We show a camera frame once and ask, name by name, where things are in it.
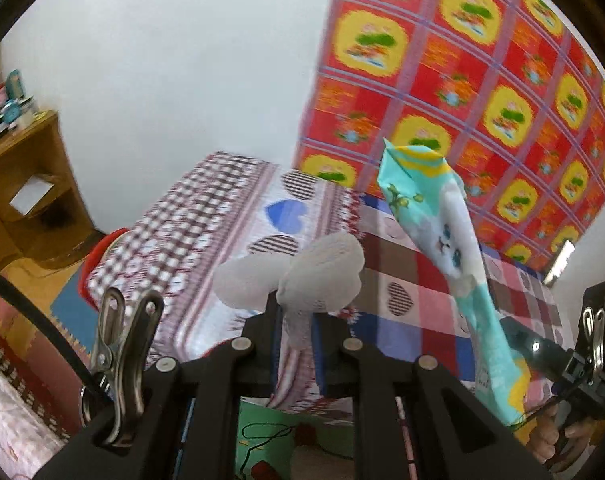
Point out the teal box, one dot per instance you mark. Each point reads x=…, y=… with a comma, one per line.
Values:
x=15, y=85

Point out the pink floral quilt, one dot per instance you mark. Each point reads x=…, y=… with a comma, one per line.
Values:
x=12, y=425

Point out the person's right hand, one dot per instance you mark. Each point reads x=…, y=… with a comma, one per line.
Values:
x=545, y=440

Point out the white cotton glove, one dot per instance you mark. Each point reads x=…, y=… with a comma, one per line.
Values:
x=317, y=275

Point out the silver metal spring clip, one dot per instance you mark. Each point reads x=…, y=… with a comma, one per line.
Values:
x=592, y=345
x=127, y=345

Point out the black polka dot cloth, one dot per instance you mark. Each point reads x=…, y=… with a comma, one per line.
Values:
x=27, y=370

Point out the white jar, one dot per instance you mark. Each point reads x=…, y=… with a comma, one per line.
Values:
x=27, y=116

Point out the small framed mirror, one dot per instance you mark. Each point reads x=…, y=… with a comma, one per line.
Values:
x=560, y=262

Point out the red floral printed cloth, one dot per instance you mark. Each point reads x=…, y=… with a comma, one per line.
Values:
x=482, y=60

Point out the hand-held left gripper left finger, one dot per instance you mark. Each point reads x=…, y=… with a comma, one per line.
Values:
x=275, y=350

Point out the teal cat print packet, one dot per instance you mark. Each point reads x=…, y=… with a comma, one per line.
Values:
x=447, y=240

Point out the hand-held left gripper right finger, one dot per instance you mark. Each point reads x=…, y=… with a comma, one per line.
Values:
x=321, y=360

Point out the blue alarm clock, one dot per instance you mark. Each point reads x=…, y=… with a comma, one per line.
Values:
x=11, y=114

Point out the red bin with green rim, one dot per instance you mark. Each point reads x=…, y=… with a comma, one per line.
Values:
x=95, y=265

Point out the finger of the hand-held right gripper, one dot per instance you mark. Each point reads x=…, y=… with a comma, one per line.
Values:
x=537, y=350

